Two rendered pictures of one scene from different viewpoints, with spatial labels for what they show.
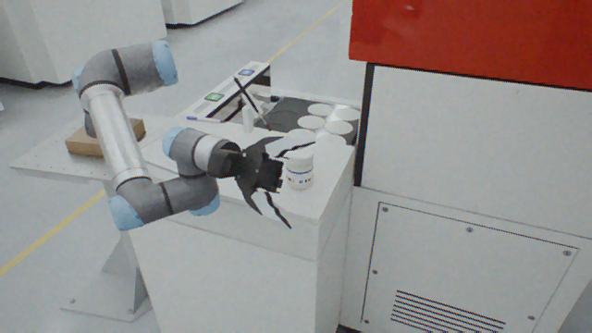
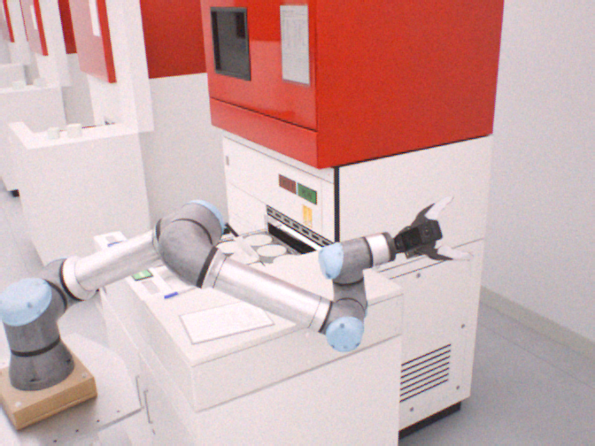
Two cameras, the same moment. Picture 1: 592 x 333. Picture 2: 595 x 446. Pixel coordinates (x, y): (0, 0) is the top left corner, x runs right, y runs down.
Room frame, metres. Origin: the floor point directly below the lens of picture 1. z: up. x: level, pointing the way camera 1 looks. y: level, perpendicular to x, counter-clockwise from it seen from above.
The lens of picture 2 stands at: (0.01, 1.26, 1.73)
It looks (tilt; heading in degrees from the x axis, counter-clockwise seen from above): 22 degrees down; 309
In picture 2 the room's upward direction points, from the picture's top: 2 degrees counter-clockwise
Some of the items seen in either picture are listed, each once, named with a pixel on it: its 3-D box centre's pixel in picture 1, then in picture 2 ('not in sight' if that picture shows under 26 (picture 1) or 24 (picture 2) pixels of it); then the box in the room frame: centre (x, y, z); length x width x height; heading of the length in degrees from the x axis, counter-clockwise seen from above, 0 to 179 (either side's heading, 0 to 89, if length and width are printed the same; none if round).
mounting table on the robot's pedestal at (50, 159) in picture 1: (111, 154); (42, 415); (1.29, 0.71, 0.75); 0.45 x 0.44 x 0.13; 78
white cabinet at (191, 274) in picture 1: (279, 228); (236, 402); (1.25, 0.07, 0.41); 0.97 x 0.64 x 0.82; 159
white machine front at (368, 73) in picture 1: (387, 80); (273, 196); (1.38, -0.34, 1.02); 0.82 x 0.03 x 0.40; 159
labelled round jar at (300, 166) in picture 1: (299, 166); not in sight; (0.84, -0.01, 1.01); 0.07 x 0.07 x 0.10
